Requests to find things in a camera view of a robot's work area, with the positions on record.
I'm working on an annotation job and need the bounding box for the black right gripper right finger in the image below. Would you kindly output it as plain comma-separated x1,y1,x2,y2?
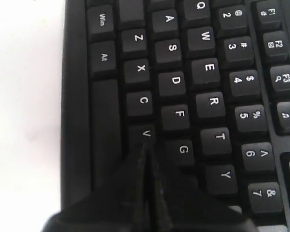
147,145,257,232

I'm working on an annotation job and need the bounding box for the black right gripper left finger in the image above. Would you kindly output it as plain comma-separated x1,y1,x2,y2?
42,144,150,232

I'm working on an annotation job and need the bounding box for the black acer keyboard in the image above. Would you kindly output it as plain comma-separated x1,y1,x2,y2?
60,0,290,232

